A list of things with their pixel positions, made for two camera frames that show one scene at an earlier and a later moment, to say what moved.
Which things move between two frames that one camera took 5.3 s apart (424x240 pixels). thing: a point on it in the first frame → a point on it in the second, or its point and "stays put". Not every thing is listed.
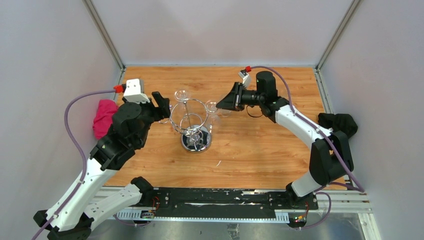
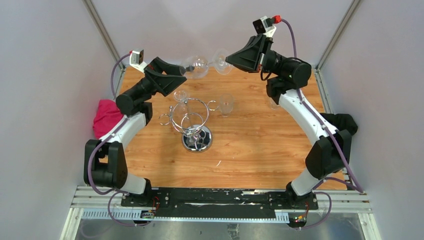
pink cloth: (103, 118) stays put
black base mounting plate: (168, 203) stays put
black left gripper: (163, 110) → (164, 84)
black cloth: (339, 122) stays put
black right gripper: (233, 101) → (253, 58)
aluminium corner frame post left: (99, 25) stays put
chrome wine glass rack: (189, 117) stays put
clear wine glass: (213, 115) → (196, 66)
